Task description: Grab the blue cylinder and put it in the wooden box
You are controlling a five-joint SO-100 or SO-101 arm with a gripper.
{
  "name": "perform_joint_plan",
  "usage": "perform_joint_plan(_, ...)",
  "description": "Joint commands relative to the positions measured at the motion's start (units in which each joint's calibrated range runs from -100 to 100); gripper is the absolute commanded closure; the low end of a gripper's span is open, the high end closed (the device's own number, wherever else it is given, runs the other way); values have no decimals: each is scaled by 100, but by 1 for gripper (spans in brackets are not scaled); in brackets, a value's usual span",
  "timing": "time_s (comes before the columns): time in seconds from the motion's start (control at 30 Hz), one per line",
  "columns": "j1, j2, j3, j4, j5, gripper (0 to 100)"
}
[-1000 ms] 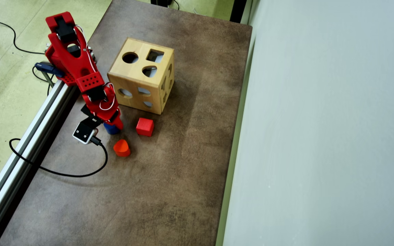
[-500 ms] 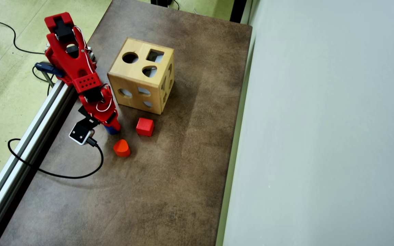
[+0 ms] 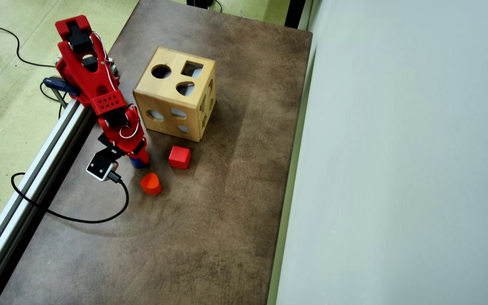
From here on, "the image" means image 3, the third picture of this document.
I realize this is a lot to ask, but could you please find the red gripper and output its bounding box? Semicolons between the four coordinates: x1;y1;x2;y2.
97;106;150;165

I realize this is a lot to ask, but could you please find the wooden shape sorter box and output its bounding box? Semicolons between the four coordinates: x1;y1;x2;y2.
133;46;217;143

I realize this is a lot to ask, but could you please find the orange teardrop wooden block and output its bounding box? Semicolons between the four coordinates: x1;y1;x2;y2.
140;172;163;195

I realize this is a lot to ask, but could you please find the red wooden cube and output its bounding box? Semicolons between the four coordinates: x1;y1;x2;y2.
168;146;191;170

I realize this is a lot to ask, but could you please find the blue table clamp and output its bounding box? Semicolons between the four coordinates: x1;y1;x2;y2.
43;76;80;109

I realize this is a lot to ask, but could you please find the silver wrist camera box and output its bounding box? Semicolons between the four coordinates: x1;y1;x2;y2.
86;146;118;182

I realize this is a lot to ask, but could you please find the black camera cable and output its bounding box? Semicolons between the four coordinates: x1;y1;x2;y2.
10;170;130;224

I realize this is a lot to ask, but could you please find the short black looped cable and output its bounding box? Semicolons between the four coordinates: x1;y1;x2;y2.
39;81;65;119

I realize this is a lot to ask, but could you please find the aluminium profile rail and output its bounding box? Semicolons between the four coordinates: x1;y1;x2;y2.
0;99;100;305

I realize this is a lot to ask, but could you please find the black object with cable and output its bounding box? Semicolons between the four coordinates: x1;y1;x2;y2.
186;0;224;13

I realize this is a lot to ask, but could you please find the long black floor cable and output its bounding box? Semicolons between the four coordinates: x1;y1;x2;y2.
0;24;57;68

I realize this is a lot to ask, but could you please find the dark vertical post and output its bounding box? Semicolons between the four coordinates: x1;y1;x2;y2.
284;0;308;30

